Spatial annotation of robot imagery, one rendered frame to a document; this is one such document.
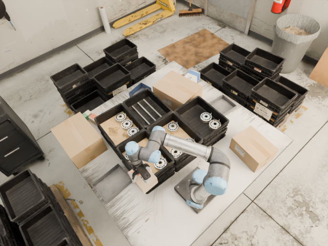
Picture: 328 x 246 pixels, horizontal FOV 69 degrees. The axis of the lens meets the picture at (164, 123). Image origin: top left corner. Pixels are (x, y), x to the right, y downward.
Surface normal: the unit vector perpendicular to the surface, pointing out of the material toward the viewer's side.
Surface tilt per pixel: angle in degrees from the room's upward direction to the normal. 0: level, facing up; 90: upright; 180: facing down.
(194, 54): 4
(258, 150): 0
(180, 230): 0
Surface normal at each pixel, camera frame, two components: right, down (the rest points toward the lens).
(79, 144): -0.07, -0.61
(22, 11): 0.65, 0.58
